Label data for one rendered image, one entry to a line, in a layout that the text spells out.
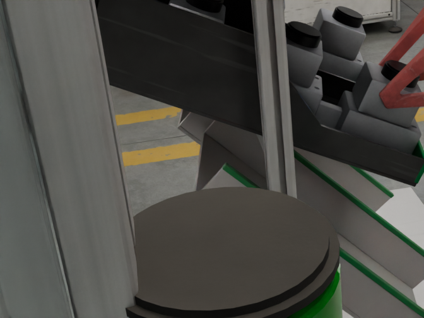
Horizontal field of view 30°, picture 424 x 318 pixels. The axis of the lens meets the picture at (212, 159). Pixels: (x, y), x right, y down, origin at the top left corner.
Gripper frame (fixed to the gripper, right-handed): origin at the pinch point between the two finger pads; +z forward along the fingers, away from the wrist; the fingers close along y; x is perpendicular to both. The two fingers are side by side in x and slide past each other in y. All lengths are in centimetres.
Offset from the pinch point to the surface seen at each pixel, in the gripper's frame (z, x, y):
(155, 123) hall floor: 119, 83, -278
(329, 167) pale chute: 11.7, 15.8, -22.7
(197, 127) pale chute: 18.6, -0.9, -10.0
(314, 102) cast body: 5.7, -2.0, 1.0
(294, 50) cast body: 5.0, -6.7, 0.8
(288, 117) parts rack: 6.8, -4.7, 7.9
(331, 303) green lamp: 0, -17, 48
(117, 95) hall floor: 142, 72, -318
